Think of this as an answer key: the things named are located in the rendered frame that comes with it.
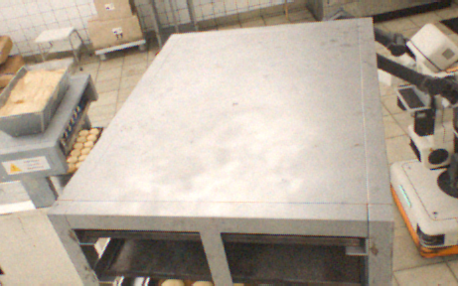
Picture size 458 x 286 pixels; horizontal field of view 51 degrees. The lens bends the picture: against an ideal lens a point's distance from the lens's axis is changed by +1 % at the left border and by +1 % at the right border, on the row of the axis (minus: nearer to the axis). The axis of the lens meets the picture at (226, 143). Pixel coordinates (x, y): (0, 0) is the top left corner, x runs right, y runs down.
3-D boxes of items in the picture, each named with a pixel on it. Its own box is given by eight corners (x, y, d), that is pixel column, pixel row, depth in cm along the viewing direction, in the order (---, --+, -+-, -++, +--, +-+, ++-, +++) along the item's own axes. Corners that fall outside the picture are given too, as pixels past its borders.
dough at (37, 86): (-9, 132, 217) (-16, 120, 213) (30, 77, 261) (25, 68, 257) (47, 123, 214) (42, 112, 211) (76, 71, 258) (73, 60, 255)
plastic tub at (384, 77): (390, 86, 425) (390, 71, 416) (373, 78, 442) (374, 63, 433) (416, 75, 434) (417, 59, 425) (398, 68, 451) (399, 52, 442)
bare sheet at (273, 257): (196, 90, 125) (195, 85, 124) (354, 82, 114) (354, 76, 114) (105, 275, 78) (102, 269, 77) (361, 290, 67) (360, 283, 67)
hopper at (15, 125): (-7, 145, 219) (-21, 120, 211) (33, 87, 265) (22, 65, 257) (54, 136, 217) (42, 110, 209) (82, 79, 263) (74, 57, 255)
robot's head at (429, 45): (447, 37, 234) (427, 19, 229) (466, 55, 217) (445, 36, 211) (423, 59, 240) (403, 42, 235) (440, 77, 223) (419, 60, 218)
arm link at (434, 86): (362, 42, 195) (352, 39, 205) (346, 72, 199) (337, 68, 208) (447, 81, 208) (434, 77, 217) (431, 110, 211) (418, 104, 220)
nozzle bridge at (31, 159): (14, 212, 232) (-18, 157, 213) (57, 130, 291) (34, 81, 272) (79, 203, 229) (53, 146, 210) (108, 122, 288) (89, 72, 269)
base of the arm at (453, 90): (467, 90, 208) (455, 77, 218) (453, 82, 206) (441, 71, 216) (453, 105, 212) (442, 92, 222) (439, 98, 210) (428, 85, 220)
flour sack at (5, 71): (17, 86, 539) (11, 74, 531) (-21, 95, 537) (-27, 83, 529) (27, 61, 598) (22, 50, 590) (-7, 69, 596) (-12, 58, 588)
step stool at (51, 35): (91, 55, 610) (79, 21, 584) (82, 71, 573) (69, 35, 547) (59, 60, 615) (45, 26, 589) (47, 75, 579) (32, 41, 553)
